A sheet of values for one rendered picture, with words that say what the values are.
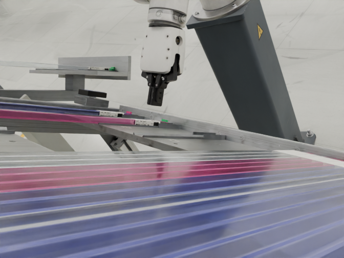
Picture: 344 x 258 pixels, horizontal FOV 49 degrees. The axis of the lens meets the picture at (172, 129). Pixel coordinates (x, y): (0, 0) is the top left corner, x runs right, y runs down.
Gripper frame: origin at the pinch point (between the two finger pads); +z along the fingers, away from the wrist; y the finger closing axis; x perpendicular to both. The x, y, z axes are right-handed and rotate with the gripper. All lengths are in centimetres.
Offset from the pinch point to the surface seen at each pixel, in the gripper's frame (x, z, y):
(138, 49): -127, -30, 164
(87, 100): 12.2, 2.9, 8.0
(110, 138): 0.2, 12.2, 14.0
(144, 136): 22.4, 5.2, -23.2
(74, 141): -65, 37, 137
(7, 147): 44, 5, -30
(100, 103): 8.9, 3.2, 8.0
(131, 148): -3.6, 14.0, 10.0
